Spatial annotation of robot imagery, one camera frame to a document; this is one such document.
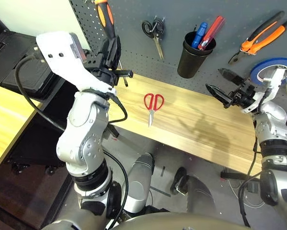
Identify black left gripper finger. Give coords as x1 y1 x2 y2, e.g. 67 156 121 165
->
112 35 122 69
102 39 114 69

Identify black orange screwdriver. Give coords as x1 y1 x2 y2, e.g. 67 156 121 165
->
94 0 129 87

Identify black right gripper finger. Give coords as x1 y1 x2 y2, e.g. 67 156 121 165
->
217 68 242 85
205 83 232 109

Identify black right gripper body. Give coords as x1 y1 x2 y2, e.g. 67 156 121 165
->
228 81 259 110

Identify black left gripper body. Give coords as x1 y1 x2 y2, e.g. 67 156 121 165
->
84 51 134 88

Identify large black ribbed case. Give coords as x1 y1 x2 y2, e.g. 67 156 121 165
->
0 31 69 99

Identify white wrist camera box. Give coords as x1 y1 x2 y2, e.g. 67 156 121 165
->
241 68 286 115
35 31 117 94

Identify grey robot torso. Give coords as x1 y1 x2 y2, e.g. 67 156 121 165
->
41 212 252 230

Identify red handled tool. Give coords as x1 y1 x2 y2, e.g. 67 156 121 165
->
198 15 225 50

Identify black handled scissors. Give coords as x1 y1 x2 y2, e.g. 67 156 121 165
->
141 16 166 60

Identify blue tape roll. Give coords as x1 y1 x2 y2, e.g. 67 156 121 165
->
250 57 287 83

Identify long grey floor tape strip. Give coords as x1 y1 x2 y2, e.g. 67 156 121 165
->
150 186 172 197

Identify orange black pliers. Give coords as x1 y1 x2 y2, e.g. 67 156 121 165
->
228 11 287 65

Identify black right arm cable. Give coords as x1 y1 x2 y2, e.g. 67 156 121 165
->
238 138 264 228

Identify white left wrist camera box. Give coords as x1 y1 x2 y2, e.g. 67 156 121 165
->
35 31 117 94

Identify red handled scissors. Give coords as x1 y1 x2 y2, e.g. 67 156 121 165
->
143 93 165 127

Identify black plastic cup holder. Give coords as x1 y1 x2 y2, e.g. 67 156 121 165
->
177 31 217 79

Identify silver robot leg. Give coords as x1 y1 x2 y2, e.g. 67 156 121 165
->
171 167 217 214
123 153 156 214

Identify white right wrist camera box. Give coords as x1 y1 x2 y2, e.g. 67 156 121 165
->
241 68 286 115

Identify silver right robot leg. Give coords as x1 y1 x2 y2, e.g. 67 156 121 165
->
171 167 217 214

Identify blue handled screwdriver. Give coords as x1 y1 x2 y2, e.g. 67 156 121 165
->
192 22 208 48

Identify black table foot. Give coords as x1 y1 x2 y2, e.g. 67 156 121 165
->
107 126 120 138
220 171 261 182

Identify grey perforated metal pegboard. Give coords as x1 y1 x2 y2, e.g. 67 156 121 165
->
69 0 287 120

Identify silver left robot leg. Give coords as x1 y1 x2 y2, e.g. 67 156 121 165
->
123 153 156 214

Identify white floor cables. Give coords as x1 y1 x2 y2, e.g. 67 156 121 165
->
227 177 266 209

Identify yellow wooden side table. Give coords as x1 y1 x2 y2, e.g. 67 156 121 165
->
0 82 42 178

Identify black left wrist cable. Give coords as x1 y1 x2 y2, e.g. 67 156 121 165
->
15 55 128 131

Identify wire loop pegboard holder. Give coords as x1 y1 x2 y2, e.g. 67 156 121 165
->
240 46 257 55

